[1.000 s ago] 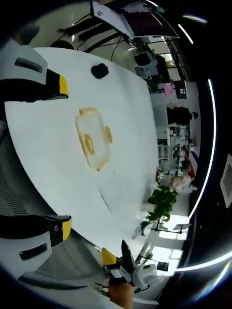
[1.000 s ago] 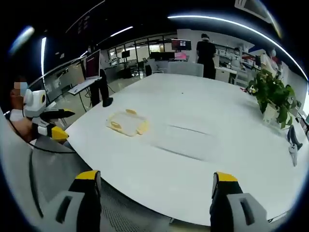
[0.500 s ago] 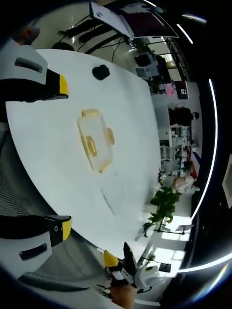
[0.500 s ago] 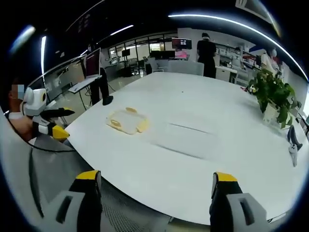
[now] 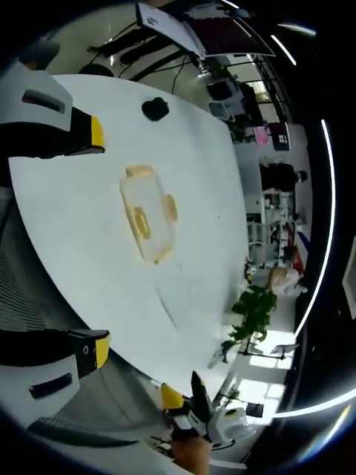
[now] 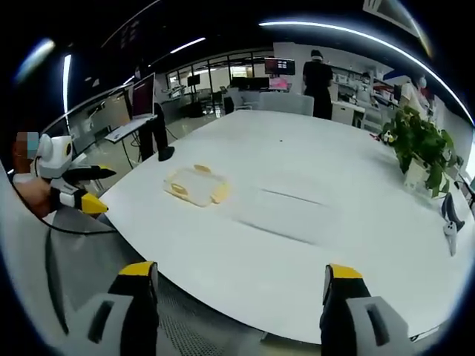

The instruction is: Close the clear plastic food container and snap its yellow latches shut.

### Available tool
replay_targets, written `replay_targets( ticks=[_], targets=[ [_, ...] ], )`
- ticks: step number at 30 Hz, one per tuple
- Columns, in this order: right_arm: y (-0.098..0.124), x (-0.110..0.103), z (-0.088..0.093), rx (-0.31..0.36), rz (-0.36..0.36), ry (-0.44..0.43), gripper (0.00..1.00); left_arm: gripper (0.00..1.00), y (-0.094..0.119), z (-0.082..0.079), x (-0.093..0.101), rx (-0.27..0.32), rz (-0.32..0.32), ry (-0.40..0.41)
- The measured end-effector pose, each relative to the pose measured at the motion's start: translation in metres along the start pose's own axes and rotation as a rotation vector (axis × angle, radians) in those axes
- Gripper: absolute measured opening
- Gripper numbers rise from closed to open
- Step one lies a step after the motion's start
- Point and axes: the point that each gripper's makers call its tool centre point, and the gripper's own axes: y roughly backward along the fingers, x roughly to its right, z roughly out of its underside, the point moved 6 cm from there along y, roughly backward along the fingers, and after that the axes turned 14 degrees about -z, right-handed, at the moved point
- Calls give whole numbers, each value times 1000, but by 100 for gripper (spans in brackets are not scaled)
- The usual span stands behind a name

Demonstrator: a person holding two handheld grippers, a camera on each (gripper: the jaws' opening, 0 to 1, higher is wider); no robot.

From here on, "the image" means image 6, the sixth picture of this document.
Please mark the white stand tray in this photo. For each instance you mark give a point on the white stand tray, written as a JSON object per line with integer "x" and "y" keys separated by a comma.
{"x": 126, "y": 130}

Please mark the monitor on rolling stand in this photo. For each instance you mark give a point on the monitor on rolling stand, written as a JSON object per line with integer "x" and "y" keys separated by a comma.
{"x": 143, "y": 96}

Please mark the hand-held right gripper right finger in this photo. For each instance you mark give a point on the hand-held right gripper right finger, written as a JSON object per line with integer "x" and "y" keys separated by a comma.
{"x": 356, "y": 322}

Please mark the glass partition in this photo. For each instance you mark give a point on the glass partition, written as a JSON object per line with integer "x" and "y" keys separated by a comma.
{"x": 89, "y": 115}

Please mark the grey sofa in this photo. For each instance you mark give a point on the grey sofa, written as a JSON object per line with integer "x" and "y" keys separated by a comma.
{"x": 285, "y": 103}

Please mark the dark wall monitor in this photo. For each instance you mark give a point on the dark wall monitor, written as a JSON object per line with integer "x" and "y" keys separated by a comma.
{"x": 280, "y": 66}

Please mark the white hand controller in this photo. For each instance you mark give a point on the white hand controller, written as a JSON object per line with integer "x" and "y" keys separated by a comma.
{"x": 451, "y": 237}

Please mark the long ceiling light strip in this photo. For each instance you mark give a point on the long ceiling light strip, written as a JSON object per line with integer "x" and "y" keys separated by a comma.
{"x": 356, "y": 34}

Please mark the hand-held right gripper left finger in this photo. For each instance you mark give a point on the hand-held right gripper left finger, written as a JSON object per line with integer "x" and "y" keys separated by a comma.
{"x": 130, "y": 319}

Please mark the green potted plant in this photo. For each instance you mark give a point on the green potted plant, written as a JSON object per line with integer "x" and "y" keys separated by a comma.
{"x": 419, "y": 137}

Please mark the white cabinet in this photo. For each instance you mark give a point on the white cabinet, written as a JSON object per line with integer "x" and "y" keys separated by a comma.
{"x": 345, "y": 113}

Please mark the small white yellow toy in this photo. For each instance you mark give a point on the small white yellow toy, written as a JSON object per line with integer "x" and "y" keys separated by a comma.
{"x": 389, "y": 136}

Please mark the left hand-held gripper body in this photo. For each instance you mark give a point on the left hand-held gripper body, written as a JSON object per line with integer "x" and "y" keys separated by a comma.
{"x": 52, "y": 155}

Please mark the white plant pot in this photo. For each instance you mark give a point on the white plant pot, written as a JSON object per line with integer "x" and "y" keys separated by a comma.
{"x": 415, "y": 176}

